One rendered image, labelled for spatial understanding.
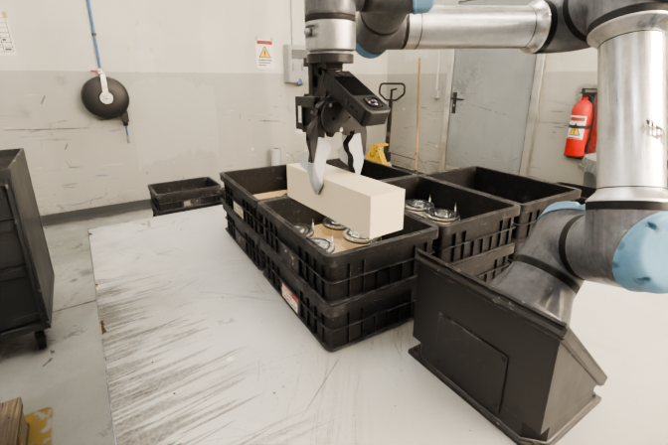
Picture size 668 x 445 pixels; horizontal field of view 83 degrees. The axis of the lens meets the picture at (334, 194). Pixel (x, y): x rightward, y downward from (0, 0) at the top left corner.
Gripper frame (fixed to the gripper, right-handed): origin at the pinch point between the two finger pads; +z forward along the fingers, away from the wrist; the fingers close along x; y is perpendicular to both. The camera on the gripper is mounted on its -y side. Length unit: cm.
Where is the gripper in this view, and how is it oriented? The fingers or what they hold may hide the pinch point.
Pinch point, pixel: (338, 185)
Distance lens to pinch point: 60.8
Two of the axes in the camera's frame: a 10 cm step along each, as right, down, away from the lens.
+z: 0.0, 9.6, 2.9
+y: -5.6, -2.4, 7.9
